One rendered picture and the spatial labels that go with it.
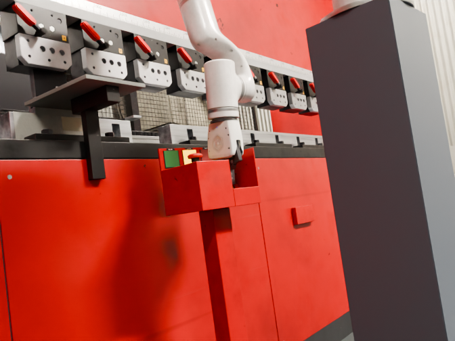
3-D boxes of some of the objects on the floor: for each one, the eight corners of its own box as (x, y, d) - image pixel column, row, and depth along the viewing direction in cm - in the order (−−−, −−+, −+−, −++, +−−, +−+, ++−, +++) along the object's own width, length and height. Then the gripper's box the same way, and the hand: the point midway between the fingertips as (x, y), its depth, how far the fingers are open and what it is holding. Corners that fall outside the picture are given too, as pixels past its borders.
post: (162, 346, 241) (114, -27, 256) (155, 346, 244) (109, -23, 259) (168, 343, 245) (122, -25, 260) (162, 343, 248) (116, -20, 263)
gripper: (252, 113, 124) (258, 182, 124) (216, 121, 136) (221, 185, 135) (231, 112, 119) (237, 185, 119) (196, 121, 131) (201, 187, 130)
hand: (228, 177), depth 127 cm, fingers closed
